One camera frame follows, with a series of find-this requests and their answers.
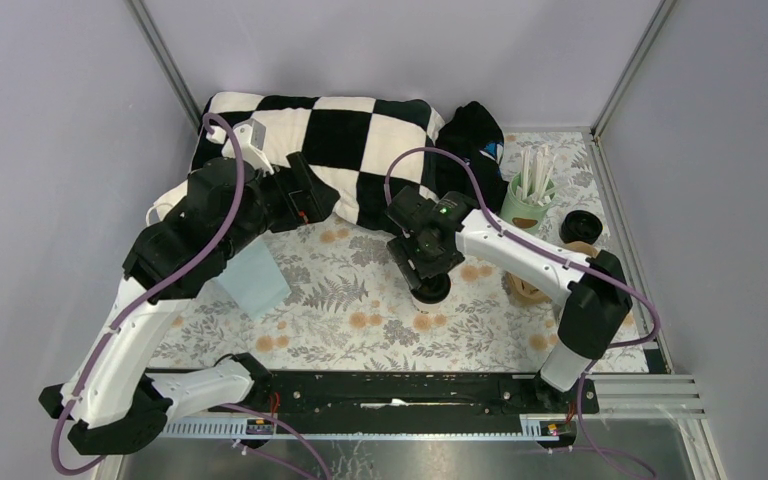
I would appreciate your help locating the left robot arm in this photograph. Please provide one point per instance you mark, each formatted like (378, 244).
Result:
(112, 406)

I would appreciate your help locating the floral table mat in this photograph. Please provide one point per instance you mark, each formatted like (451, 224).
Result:
(349, 309)

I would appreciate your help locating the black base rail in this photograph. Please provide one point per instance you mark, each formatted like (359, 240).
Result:
(412, 403)

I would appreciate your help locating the white paper bag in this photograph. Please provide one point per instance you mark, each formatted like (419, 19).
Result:
(165, 203)

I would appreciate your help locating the stack of black lids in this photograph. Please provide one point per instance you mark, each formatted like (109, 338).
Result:
(580, 226)

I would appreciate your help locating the black cloth bundle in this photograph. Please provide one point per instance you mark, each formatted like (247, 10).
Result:
(473, 135)

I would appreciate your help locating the green straw holder cup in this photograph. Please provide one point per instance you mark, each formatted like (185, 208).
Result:
(525, 215)

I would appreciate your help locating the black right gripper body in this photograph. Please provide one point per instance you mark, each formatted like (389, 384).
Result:
(426, 262)

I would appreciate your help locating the black white checkered pillow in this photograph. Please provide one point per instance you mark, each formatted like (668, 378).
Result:
(365, 149)

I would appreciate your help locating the light blue napkin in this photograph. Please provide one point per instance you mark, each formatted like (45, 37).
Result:
(254, 281)

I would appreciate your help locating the brown cardboard cup carrier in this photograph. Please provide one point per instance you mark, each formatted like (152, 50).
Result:
(528, 294)

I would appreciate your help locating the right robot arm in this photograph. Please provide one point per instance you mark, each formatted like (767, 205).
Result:
(436, 236)

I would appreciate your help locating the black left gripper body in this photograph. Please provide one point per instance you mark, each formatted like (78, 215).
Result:
(277, 200)

